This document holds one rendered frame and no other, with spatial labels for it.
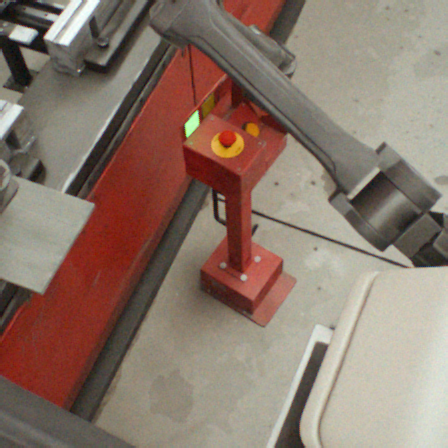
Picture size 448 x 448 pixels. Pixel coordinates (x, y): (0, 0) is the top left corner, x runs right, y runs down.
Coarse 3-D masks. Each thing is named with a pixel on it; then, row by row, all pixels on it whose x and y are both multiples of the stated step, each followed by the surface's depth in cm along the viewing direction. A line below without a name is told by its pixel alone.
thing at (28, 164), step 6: (18, 156) 133; (24, 156) 133; (30, 156) 133; (12, 162) 132; (18, 162) 132; (24, 162) 132; (30, 162) 132; (36, 162) 132; (42, 162) 134; (24, 168) 131; (30, 168) 131; (36, 168) 132; (42, 168) 134; (24, 174) 131; (30, 174) 131; (36, 174) 133; (30, 180) 131
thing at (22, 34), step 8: (0, 24) 138; (8, 24) 138; (16, 24) 138; (0, 32) 137; (8, 32) 136; (16, 32) 136; (24, 32) 136; (32, 32) 136; (16, 40) 136; (24, 40) 135
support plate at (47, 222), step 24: (24, 192) 117; (48, 192) 117; (0, 216) 115; (24, 216) 115; (48, 216) 114; (72, 216) 114; (0, 240) 112; (24, 240) 112; (48, 240) 112; (72, 240) 112; (0, 264) 110; (24, 264) 110; (48, 264) 110
